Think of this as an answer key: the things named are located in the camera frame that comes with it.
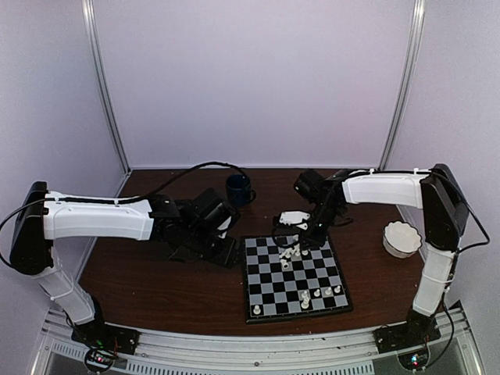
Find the aluminium front rail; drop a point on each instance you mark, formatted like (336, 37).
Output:
(158, 352)

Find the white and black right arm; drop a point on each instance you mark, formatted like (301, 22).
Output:
(434, 192)

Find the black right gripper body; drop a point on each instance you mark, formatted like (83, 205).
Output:
(319, 237)

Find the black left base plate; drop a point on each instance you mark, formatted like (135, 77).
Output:
(108, 337)

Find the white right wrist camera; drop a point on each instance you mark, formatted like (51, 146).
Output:
(298, 219)

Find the white scalloped bowl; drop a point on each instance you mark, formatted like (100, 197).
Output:
(401, 240)

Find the right aluminium frame post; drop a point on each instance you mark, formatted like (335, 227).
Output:
(409, 66)

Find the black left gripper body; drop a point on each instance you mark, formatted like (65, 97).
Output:
(200, 245)

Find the left aluminium frame post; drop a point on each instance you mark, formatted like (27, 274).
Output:
(88, 9)

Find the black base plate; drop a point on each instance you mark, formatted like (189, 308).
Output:
(399, 337)
(108, 337)

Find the dark blue mug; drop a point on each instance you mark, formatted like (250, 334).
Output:
(239, 190)

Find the aluminium frame post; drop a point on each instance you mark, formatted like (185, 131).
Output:
(88, 9)
(409, 66)

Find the black and white chessboard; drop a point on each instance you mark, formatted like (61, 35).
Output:
(278, 292)

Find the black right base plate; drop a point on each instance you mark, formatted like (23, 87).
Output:
(399, 337)

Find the white chess king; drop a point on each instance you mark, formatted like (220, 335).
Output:
(305, 299)

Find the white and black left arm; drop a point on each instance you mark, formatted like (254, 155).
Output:
(199, 225)

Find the white chess piece pile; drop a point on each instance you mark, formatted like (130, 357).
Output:
(291, 254)

